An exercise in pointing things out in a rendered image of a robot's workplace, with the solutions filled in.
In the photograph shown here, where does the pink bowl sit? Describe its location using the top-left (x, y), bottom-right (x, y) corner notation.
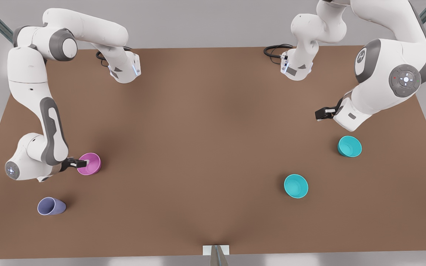
top-left (77, 153), bottom-right (102, 176)

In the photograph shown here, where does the teal bowl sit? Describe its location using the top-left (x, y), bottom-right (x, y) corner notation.
top-left (284, 174), bottom-right (309, 199)
top-left (337, 136), bottom-right (362, 158)

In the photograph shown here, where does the lavender cup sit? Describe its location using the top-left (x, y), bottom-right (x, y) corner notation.
top-left (37, 197), bottom-right (67, 216)

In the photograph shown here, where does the black cable loop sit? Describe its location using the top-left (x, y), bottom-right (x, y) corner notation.
top-left (95, 46), bottom-right (132, 68)
top-left (264, 44), bottom-right (295, 60)

